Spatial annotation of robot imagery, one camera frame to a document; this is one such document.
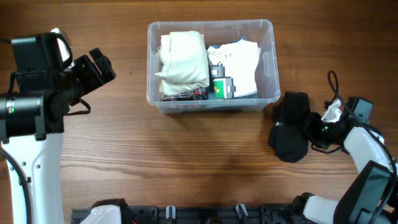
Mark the black garment with tape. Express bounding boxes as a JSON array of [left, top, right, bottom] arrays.
[[268, 91, 310, 163]]

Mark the cream sweatshirt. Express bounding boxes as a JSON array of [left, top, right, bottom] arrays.
[[155, 30, 210, 96]]

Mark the red plaid shirt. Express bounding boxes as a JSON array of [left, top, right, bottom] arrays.
[[160, 87, 208, 101]]

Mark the white printed t-shirt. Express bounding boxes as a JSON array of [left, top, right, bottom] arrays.
[[206, 39, 261, 100]]

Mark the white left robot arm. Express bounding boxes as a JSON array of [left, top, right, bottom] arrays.
[[1, 29, 116, 223]]

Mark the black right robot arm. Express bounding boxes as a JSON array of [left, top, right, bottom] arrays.
[[290, 97, 397, 223]]

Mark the clear plastic storage bin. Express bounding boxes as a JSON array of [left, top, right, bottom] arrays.
[[146, 19, 281, 114]]

